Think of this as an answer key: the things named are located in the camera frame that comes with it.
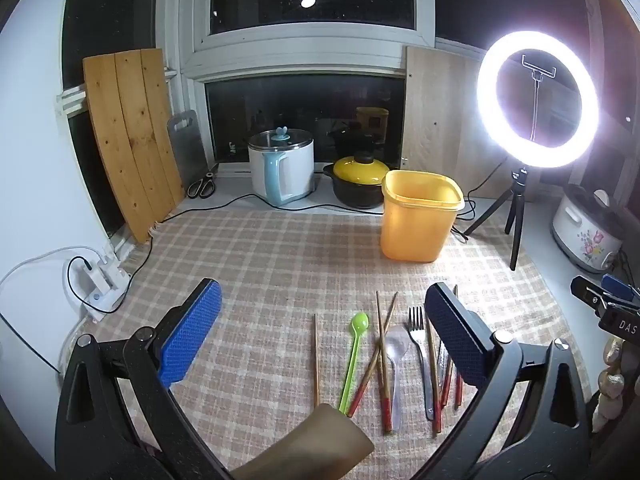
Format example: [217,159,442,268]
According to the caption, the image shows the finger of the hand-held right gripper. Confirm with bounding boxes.
[571,275,640,337]
[601,273,640,309]

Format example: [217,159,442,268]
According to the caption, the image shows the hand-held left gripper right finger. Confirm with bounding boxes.
[410,281,591,480]

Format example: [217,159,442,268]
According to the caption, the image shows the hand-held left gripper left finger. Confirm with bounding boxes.
[55,277,236,480]

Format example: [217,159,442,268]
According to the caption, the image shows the metal fork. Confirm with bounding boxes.
[407,306,436,421]

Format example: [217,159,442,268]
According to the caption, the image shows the translucent rice paddle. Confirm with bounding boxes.
[382,325,412,431]

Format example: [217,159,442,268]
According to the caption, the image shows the green plastic spoon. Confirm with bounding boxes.
[338,312,371,417]

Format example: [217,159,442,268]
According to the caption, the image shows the yellow plastic container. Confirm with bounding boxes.
[380,170,465,263]

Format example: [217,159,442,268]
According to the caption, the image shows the floral white rice cooker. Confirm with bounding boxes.
[551,183,626,274]

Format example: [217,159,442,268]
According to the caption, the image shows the beige lumpy roots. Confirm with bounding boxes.
[591,337,626,433]

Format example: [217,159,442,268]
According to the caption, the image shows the white power strip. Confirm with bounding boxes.
[72,255,132,323]

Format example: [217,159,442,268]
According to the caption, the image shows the checked tablecloth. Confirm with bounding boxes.
[75,205,593,480]

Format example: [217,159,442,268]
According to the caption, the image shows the black tripod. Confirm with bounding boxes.
[462,165,533,272]

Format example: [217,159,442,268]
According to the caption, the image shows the black scissors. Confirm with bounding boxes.
[186,162,221,200]

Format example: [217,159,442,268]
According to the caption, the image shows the tan curved sheet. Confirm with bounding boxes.
[230,402,376,480]

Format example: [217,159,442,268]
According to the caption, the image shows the black clay pot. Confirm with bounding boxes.
[322,164,401,209]

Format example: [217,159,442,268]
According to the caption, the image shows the grey cutting board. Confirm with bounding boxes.
[166,110,208,188]

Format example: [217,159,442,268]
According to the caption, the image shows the yellow pot lid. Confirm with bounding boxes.
[333,152,391,181]

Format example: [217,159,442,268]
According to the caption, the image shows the wooden plank board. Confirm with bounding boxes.
[82,48,186,245]

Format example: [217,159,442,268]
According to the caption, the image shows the light wood panel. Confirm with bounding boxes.
[400,46,506,196]

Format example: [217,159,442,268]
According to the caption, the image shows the short black plug cable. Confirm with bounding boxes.
[67,256,98,303]

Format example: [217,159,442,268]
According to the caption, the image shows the ring light cable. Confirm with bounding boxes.
[452,155,508,241]

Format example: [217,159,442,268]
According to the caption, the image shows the white cable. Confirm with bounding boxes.
[0,245,106,376]

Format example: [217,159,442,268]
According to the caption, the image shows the white electric pot blue handle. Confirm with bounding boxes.
[248,127,317,207]

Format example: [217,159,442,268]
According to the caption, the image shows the white wall pipes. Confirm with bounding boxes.
[54,67,178,116]

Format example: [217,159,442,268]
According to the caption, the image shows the white window frame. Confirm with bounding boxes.
[155,0,436,81]

